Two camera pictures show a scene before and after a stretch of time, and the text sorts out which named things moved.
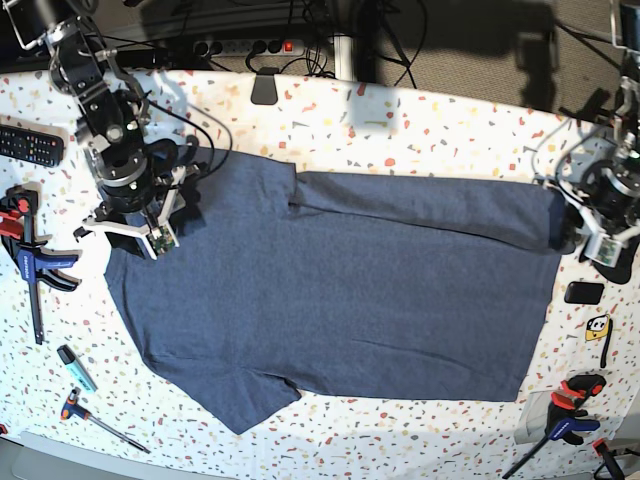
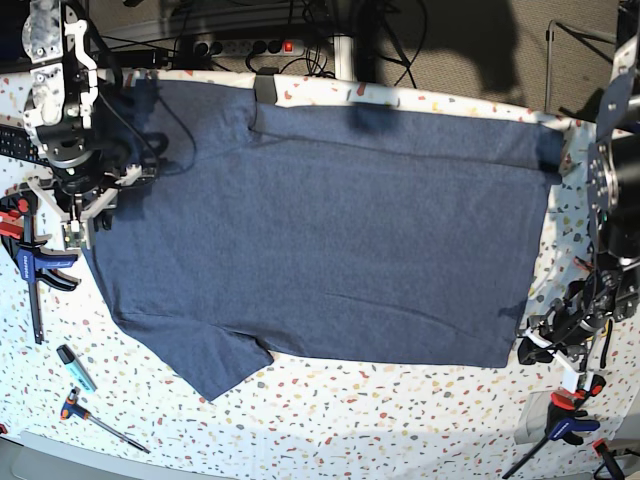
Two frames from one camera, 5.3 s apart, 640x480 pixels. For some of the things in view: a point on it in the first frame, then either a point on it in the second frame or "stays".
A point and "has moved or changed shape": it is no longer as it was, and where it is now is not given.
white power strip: x=249 y=48 stays
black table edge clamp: x=265 y=90 stays
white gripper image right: x=601 y=246 → x=572 y=359
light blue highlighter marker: x=66 y=355 stays
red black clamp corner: x=602 y=449 stays
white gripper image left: x=158 y=239 → x=75 y=226
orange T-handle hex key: x=70 y=409 stays
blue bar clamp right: x=563 y=418 stays
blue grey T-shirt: x=343 y=284 has moved or changed shape
